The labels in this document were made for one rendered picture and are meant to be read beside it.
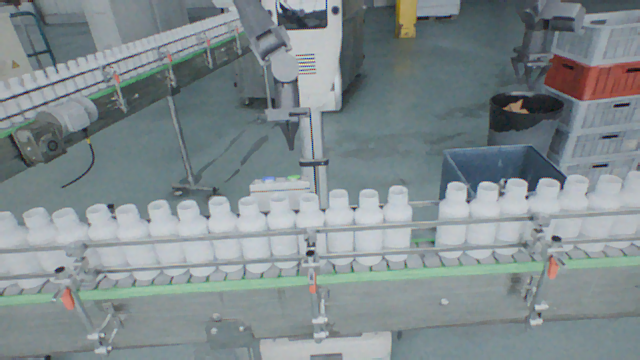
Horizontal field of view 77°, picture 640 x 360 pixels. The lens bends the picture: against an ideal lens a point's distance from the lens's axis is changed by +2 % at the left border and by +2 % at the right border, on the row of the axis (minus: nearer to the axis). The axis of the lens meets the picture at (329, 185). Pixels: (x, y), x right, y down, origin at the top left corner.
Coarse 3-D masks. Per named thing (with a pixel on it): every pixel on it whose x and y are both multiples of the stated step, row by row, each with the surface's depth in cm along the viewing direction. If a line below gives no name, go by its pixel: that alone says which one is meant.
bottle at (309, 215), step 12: (300, 204) 78; (312, 204) 77; (300, 216) 79; (312, 216) 78; (324, 216) 80; (300, 228) 79; (300, 240) 81; (324, 240) 82; (300, 252) 83; (324, 252) 83
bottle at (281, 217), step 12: (276, 204) 77; (288, 204) 79; (276, 216) 79; (288, 216) 79; (276, 228) 79; (288, 228) 80; (276, 240) 81; (288, 240) 81; (276, 252) 83; (288, 252) 82; (276, 264) 85; (288, 264) 84
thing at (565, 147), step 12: (564, 132) 269; (588, 132) 266; (600, 132) 267; (612, 132) 270; (624, 132) 271; (636, 132) 273; (552, 144) 284; (564, 144) 271; (576, 144) 270; (588, 144) 272; (600, 144) 273; (612, 144) 275; (624, 144) 276; (636, 144) 277; (552, 156) 285; (564, 156) 274; (576, 156) 275; (588, 156) 277; (600, 156) 278; (612, 156) 279
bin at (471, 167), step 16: (528, 144) 141; (448, 160) 136; (464, 160) 143; (480, 160) 144; (496, 160) 144; (512, 160) 144; (528, 160) 143; (544, 160) 133; (448, 176) 138; (464, 176) 147; (480, 176) 147; (496, 176) 147; (512, 176) 148; (528, 176) 144; (544, 176) 134; (560, 176) 125; (528, 192) 115
